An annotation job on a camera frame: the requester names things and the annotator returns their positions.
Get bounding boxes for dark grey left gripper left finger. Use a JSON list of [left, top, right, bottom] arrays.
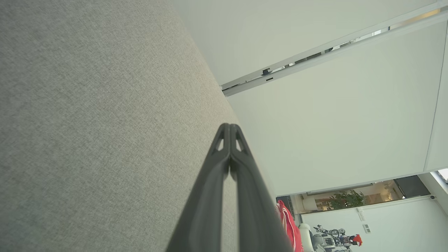
[[166, 123, 232, 252]]

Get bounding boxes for red shorts with white trim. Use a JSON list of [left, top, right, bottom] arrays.
[[275, 199, 305, 252]]

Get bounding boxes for green potted plant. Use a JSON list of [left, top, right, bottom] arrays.
[[327, 190, 366, 211]]

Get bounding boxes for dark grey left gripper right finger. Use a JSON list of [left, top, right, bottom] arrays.
[[229, 124, 293, 252]]

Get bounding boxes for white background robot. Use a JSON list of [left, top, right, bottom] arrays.
[[299, 223, 363, 252]]

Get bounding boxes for grey partition frame post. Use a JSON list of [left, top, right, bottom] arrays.
[[220, 0, 448, 90], [223, 10, 448, 98]]

